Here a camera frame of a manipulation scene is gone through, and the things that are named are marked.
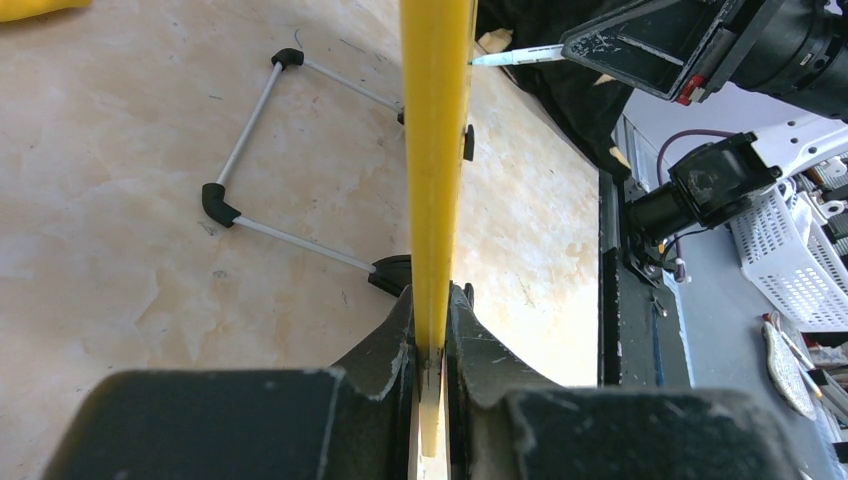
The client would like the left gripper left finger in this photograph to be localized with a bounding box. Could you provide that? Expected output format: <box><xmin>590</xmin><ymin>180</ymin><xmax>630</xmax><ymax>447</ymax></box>
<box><xmin>44</xmin><ymin>290</ymin><xmax>416</xmax><ymax>479</ymax></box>

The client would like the green whiteboard marker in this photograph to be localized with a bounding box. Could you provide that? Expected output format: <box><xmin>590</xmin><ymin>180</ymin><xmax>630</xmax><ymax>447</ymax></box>
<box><xmin>470</xmin><ymin>44</ymin><xmax>564</xmax><ymax>67</ymax></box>

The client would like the yellow-framed whiteboard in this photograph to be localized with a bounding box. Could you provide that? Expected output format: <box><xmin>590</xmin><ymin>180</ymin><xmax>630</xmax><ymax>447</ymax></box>
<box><xmin>400</xmin><ymin>1</ymin><xmax>477</xmax><ymax>457</ymax></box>

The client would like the black floral blanket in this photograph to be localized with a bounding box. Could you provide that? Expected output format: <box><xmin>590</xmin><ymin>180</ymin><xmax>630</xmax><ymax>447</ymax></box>
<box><xmin>475</xmin><ymin>0</ymin><xmax>633</xmax><ymax>180</ymax></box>

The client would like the white perforated plastic basket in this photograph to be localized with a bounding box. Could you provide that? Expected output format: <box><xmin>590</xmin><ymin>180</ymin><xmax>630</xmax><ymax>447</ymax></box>
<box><xmin>730</xmin><ymin>187</ymin><xmax>847</xmax><ymax>333</ymax></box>

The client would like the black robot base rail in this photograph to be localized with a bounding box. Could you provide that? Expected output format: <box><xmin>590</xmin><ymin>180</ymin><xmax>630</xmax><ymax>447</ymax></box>
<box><xmin>597</xmin><ymin>172</ymin><xmax>693</xmax><ymax>389</ymax></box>

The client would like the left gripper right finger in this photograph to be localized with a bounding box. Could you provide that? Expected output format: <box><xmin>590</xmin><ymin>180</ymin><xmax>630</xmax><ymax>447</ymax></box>
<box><xmin>444</xmin><ymin>286</ymin><xmax>803</xmax><ymax>479</ymax></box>

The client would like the whiteboard wire stand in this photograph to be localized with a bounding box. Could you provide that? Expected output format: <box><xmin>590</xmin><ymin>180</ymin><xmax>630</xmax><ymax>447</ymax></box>
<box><xmin>201</xmin><ymin>48</ymin><xmax>412</xmax><ymax>296</ymax></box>

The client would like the folded yellow cloth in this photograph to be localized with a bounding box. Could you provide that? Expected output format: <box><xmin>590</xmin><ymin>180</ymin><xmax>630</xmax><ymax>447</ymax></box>
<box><xmin>1</xmin><ymin>0</ymin><xmax>92</xmax><ymax>23</ymax></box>

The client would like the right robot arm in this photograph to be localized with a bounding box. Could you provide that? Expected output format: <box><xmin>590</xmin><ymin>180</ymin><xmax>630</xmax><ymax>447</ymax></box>
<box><xmin>561</xmin><ymin>1</ymin><xmax>847</xmax><ymax>244</ymax></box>

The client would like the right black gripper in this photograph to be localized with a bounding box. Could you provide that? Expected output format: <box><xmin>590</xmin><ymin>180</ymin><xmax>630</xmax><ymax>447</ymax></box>
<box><xmin>560</xmin><ymin>1</ymin><xmax>847</xmax><ymax>121</ymax></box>

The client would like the flat speckled tool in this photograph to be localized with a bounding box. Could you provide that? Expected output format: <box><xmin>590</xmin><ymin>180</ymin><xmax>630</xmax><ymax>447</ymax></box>
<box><xmin>761</xmin><ymin>311</ymin><xmax>816</xmax><ymax>421</ymax></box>

